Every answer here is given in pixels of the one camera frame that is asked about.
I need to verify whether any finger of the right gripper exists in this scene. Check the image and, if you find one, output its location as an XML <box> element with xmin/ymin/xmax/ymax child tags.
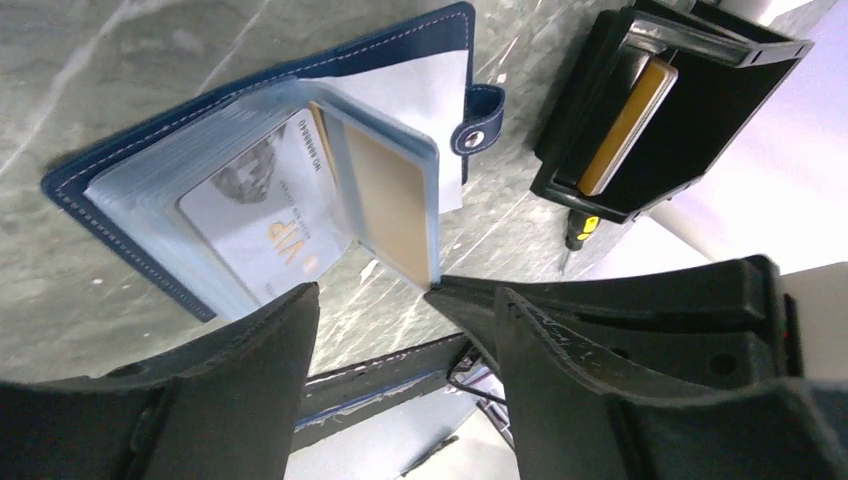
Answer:
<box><xmin>424</xmin><ymin>255</ymin><xmax>802</xmax><ymax>390</ymax></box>

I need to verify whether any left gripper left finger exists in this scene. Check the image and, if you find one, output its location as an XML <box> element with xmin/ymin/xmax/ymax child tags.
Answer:
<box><xmin>1</xmin><ymin>283</ymin><xmax>320</xmax><ymax>479</ymax></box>

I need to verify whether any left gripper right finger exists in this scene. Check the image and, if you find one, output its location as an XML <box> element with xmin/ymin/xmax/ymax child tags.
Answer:
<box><xmin>495</xmin><ymin>287</ymin><xmax>847</xmax><ymax>479</ymax></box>

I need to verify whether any white VIP credit card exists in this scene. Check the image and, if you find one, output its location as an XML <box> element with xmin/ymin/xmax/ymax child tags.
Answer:
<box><xmin>177</xmin><ymin>109</ymin><xmax>352</xmax><ymax>304</ymax></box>

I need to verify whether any blue card holder wallet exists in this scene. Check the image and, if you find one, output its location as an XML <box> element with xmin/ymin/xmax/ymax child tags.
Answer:
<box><xmin>41</xmin><ymin>1</ymin><xmax>505</xmax><ymax>322</ymax></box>

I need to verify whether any black card storage box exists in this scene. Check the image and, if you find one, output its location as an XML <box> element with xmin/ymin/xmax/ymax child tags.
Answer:
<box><xmin>531</xmin><ymin>1</ymin><xmax>813</xmax><ymax>223</ymax></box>

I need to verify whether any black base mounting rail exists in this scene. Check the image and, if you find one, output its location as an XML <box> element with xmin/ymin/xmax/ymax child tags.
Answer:
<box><xmin>291</xmin><ymin>333</ymin><xmax>471</xmax><ymax>452</ymax></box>

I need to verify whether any white pvc pipe frame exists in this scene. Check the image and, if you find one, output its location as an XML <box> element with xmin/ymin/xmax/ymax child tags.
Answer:
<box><xmin>649</xmin><ymin>201</ymin><xmax>727</xmax><ymax>261</ymax></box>

